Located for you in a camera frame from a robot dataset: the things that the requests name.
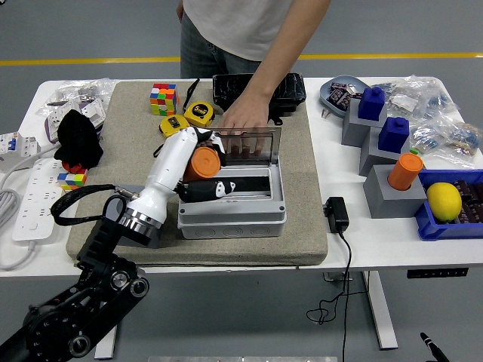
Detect person's left hand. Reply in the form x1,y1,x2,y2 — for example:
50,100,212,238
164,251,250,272
217,94,271,158

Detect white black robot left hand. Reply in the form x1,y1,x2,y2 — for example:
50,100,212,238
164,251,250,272
126,126,238,227

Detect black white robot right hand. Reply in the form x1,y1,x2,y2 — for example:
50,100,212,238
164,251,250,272
420,331,451,362

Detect orange cylinder battery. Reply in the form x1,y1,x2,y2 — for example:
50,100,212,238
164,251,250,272
183,146,222,185
387,152,425,192

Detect grey junction box clear lid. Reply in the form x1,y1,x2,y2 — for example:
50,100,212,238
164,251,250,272
177,126,288,240

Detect blue block battery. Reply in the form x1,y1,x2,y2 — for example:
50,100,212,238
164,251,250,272
357,86,386,122
378,116,411,154

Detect black wrapped device case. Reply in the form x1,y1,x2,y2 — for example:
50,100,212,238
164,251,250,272
212,71,306,125

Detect yellow tape measure black label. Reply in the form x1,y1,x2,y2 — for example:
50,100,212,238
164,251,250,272
183,100,217,128

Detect white desk leg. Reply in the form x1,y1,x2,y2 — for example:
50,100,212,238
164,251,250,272
361,270,399,351
94,278,125,359

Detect large colourful puzzle cube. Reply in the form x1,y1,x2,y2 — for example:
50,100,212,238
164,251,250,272
149,82,180,116

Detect grey-brown fabric mat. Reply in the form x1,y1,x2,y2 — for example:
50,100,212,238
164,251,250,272
66,79,328,268

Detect black desk control panel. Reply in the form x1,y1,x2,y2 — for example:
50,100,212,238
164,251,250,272
406,267,469,280

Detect blue-grey shallow dish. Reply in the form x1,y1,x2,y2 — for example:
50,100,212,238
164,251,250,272
319,75,373,115

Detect black cloth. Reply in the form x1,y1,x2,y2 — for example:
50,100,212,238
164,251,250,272
54,109,105,170

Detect small colourful puzzle cube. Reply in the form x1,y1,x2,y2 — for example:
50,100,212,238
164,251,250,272
57,168,88,196

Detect dark wrapped candies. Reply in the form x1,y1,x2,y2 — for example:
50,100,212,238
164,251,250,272
327,81,359,112

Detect blue plastic bin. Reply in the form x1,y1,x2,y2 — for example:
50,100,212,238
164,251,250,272
414,168,483,241

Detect clear bag of parts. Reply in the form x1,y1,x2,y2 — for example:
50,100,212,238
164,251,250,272
379,74,461,125
409,111,483,169
35,77,118,114

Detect white power strip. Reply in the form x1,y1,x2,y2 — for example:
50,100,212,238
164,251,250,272
11,158,65,242

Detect black power adapter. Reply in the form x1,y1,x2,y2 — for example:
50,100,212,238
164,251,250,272
322,196,350,234

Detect white circuit breaker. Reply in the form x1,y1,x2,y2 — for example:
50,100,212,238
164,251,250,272
0,130,42,159

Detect yellow lemon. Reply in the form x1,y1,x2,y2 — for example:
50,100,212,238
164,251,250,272
426,182,463,222

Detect yellow tape measure black strap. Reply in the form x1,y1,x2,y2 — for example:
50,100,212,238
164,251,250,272
152,114,192,158

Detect white wall socket panel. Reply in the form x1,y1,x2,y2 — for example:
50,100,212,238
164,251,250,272
44,106,71,144
79,97,107,131

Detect black adapter cord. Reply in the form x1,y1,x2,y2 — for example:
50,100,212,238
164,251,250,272
305,229,371,362

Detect white power cable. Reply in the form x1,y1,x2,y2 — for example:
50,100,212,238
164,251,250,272
0,145,57,271

